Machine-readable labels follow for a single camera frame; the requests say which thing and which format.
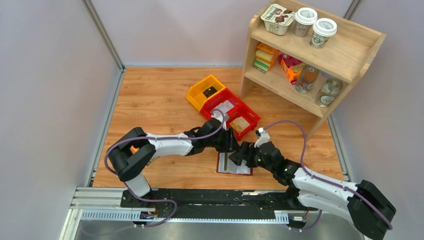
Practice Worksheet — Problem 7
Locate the paper coffee cup right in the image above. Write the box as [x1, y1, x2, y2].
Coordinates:
[309, 18, 338, 49]

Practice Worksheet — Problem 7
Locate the Chobani yogurt cup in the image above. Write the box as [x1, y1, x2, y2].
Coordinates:
[260, 3, 296, 36]

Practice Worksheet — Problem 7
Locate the paper coffee cup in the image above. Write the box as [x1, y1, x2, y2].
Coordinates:
[293, 7, 318, 38]
[309, 18, 338, 49]

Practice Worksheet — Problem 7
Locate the red plastic bin front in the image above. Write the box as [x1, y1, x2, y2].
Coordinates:
[227, 102, 261, 141]

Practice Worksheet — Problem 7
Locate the stack of sponges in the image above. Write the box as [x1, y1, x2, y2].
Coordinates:
[252, 42, 281, 74]

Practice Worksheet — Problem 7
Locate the black card in bin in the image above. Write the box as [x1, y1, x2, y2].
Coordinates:
[202, 86, 217, 99]

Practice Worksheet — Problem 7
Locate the yellow plastic bin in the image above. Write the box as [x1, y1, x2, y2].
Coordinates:
[185, 74, 226, 112]

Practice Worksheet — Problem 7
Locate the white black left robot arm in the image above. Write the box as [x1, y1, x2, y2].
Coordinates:
[105, 118, 240, 208]

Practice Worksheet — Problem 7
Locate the paper coffee cup left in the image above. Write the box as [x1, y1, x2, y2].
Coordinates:
[293, 7, 318, 38]

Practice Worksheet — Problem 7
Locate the glass bottle left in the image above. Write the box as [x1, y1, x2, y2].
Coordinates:
[295, 64, 321, 94]

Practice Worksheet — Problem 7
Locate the white card in bin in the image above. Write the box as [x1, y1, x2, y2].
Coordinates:
[212, 100, 235, 114]

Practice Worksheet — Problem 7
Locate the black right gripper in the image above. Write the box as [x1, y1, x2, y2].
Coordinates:
[228, 141, 275, 174]

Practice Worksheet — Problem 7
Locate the gold card in bin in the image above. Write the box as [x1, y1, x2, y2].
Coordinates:
[230, 116, 250, 134]

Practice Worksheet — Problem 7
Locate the wooden shelf unit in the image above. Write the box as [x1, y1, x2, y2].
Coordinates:
[239, 0, 387, 138]

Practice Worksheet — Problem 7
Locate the glass bottle right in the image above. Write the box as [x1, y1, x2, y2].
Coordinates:
[315, 77, 344, 108]

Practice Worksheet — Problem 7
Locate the orange snack bag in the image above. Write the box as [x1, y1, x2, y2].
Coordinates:
[278, 53, 306, 85]

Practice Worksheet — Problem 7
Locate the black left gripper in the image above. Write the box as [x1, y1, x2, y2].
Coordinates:
[205, 127, 240, 154]

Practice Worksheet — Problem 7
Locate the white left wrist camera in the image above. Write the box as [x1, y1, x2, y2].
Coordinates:
[211, 110, 228, 130]

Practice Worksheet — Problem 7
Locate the red plastic bin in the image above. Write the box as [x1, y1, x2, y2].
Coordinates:
[200, 88, 242, 120]
[227, 102, 261, 141]

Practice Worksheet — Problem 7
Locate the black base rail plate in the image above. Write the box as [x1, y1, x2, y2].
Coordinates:
[120, 188, 307, 220]

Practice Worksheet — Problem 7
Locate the red leather card holder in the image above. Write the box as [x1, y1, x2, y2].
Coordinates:
[216, 152, 253, 176]

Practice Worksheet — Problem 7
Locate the red plastic bin middle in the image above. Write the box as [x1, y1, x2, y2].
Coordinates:
[200, 88, 242, 120]

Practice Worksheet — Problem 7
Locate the orange green snack box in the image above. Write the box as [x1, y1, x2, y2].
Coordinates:
[129, 145, 139, 155]

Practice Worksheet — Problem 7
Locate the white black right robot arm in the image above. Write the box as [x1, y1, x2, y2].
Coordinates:
[229, 142, 397, 240]

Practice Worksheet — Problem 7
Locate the glass bottle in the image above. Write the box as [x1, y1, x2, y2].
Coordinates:
[295, 64, 321, 94]
[315, 77, 344, 108]

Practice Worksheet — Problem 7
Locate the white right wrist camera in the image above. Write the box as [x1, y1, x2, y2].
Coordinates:
[254, 127, 271, 148]

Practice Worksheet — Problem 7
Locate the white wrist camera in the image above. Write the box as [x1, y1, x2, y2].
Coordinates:
[211, 110, 228, 130]
[254, 127, 271, 148]

